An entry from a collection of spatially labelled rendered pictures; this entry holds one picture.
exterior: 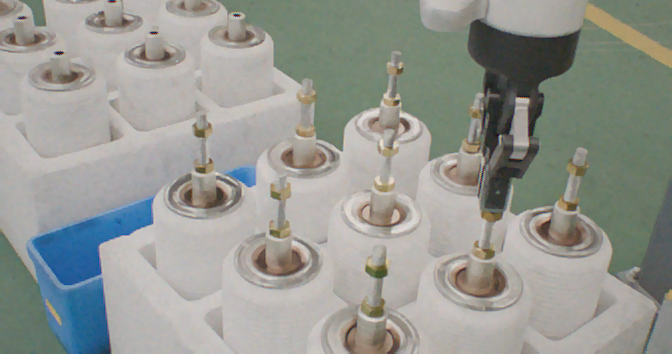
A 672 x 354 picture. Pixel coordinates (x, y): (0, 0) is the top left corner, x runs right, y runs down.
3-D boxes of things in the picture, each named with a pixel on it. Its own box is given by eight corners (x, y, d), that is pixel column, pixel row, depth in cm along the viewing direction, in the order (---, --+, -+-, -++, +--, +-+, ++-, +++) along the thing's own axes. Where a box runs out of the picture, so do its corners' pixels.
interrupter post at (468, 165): (466, 168, 86) (470, 141, 84) (483, 179, 84) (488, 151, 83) (449, 175, 85) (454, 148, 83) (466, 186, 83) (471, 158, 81)
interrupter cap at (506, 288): (445, 317, 67) (446, 310, 66) (423, 258, 73) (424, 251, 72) (535, 311, 68) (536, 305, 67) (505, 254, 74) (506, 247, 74)
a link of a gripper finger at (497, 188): (493, 145, 63) (483, 201, 65) (497, 165, 60) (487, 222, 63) (513, 146, 63) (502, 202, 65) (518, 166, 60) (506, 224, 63)
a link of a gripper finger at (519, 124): (505, 85, 57) (499, 96, 59) (503, 151, 56) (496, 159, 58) (540, 88, 57) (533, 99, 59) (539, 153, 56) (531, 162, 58)
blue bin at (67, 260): (250, 235, 115) (251, 161, 108) (297, 277, 108) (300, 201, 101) (35, 320, 98) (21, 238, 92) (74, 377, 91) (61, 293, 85)
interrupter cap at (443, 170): (465, 151, 89) (466, 145, 89) (519, 183, 84) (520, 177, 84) (414, 171, 85) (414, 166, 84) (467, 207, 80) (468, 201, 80)
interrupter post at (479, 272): (467, 294, 69) (473, 263, 67) (459, 275, 71) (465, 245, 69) (495, 292, 70) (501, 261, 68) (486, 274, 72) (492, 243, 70)
